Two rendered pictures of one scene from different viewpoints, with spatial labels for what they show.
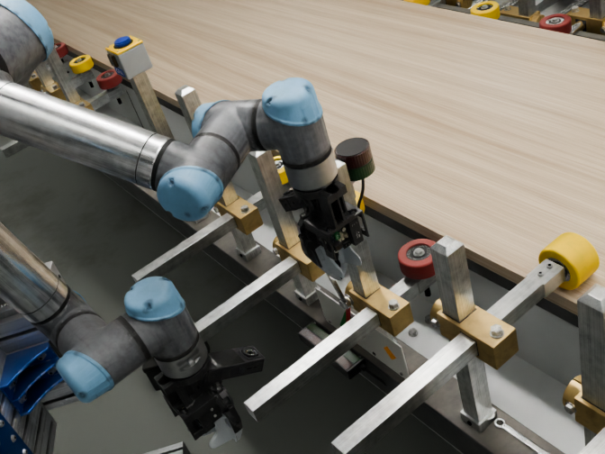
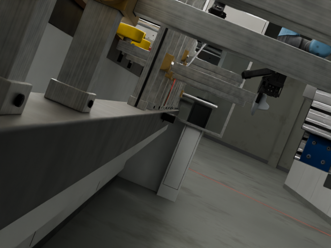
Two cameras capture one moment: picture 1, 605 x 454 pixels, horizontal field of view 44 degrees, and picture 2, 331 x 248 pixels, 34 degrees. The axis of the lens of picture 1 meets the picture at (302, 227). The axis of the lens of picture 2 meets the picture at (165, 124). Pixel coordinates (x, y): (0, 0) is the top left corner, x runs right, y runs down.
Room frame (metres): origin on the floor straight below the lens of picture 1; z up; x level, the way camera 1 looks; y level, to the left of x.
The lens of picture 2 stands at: (2.85, 0.97, 0.75)
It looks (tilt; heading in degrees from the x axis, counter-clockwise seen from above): 2 degrees down; 208
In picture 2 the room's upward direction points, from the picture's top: 22 degrees clockwise
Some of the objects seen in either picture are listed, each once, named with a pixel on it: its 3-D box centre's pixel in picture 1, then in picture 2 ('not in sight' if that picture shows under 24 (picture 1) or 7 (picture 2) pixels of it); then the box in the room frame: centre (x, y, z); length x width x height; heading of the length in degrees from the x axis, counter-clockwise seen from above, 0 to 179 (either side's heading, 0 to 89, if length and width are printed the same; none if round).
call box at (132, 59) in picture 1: (130, 59); not in sight; (1.71, 0.26, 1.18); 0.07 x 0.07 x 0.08; 26
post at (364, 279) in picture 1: (361, 268); (178, 54); (1.03, -0.08, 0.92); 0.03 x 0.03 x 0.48; 26
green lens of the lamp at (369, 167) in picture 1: (356, 165); not in sight; (1.05, -0.12, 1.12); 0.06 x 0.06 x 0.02
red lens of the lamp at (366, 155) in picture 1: (353, 152); not in sight; (1.05, -0.12, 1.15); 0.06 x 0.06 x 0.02
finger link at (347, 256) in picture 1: (348, 257); not in sight; (0.93, -0.06, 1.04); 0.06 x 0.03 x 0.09; 26
